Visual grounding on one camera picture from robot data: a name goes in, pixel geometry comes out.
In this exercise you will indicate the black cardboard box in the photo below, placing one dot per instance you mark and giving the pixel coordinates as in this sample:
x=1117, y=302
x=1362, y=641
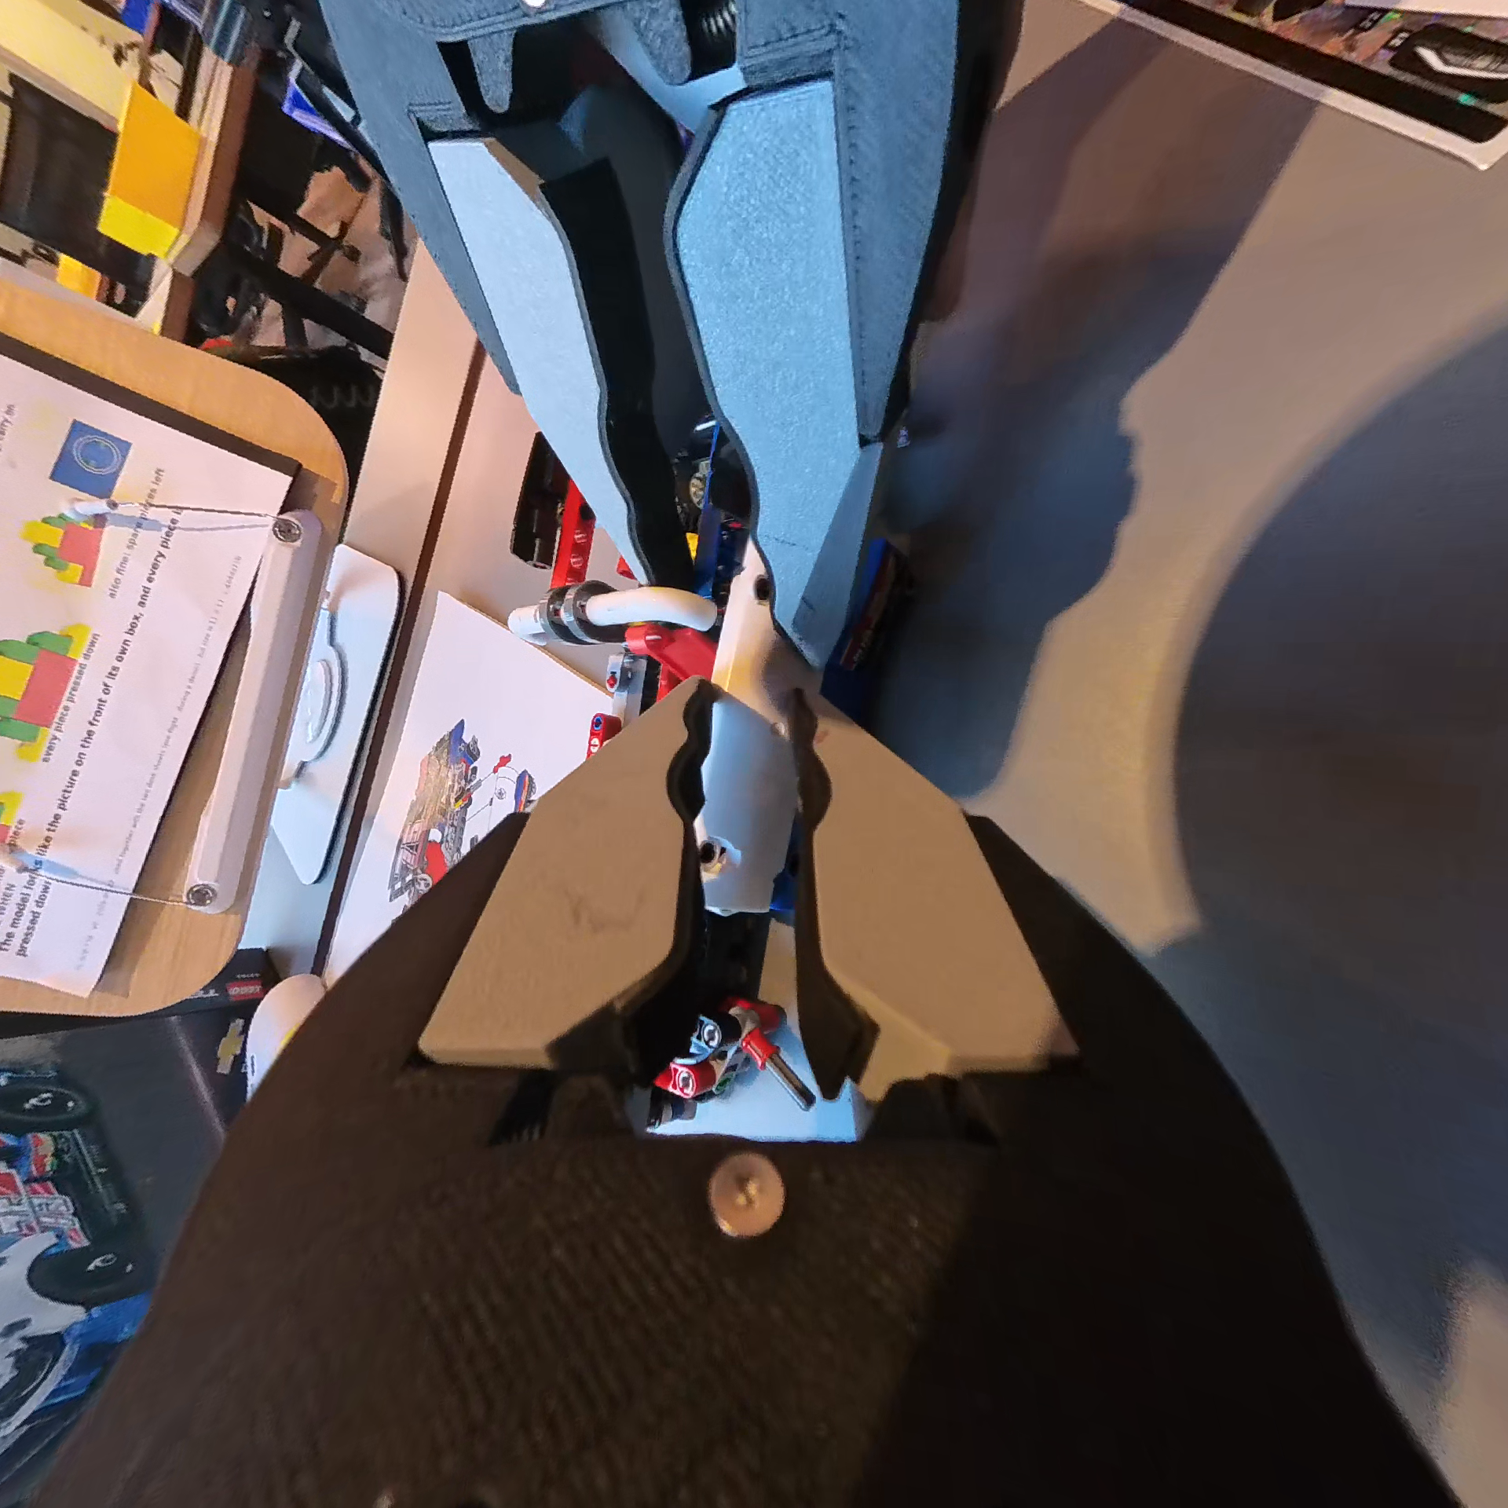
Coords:
x=143, y=1059

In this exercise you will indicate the grey desk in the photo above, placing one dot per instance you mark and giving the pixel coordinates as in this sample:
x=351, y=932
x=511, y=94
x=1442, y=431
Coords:
x=1060, y=354

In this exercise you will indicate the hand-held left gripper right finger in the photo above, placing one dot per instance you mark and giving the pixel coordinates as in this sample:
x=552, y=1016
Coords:
x=943, y=930

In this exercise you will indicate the printed instruction sheet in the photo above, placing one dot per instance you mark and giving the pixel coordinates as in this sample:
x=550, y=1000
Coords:
x=153, y=707

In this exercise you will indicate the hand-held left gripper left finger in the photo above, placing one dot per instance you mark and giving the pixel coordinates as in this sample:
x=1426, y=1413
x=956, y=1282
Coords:
x=554, y=919

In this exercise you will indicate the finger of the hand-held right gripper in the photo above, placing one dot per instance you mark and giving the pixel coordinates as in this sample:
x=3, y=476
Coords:
x=520, y=282
x=789, y=295

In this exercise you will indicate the white blue brick panel assembly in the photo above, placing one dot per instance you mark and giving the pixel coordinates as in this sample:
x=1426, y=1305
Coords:
x=742, y=765

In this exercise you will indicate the toy brick vehicle model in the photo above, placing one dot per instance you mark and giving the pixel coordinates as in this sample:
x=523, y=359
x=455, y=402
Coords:
x=660, y=643

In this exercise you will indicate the holographic sticker sheet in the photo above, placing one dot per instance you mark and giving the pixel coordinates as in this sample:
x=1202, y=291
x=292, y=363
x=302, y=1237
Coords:
x=1354, y=47

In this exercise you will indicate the yellow plastic bin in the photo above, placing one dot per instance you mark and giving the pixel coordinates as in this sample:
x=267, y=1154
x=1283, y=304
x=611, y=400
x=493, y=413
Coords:
x=153, y=165

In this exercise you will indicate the open instruction booklet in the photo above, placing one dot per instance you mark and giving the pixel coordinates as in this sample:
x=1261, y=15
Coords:
x=495, y=672

